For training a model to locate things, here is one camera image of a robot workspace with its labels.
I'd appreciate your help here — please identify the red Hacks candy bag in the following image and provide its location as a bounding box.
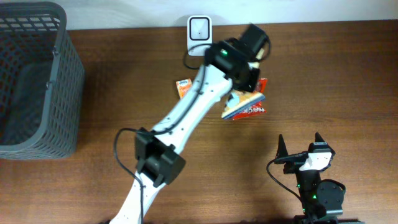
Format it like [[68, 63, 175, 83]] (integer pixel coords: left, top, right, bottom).
[[232, 78, 268, 120]]

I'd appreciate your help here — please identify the orange tissue pack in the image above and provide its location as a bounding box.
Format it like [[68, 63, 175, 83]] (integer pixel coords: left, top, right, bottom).
[[176, 78, 192, 99]]

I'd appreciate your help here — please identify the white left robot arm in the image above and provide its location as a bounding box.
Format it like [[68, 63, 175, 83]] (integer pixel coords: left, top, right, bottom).
[[110, 24, 271, 223]]

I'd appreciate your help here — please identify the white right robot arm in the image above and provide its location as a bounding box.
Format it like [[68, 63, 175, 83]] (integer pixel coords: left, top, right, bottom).
[[266, 133, 361, 224]]

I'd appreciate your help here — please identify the white barcode scanner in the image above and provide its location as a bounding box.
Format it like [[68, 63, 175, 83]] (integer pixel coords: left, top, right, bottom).
[[187, 15, 213, 57]]

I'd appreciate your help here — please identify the dark grey plastic basket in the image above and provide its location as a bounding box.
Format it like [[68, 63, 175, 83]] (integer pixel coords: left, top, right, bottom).
[[1, 2, 85, 160]]

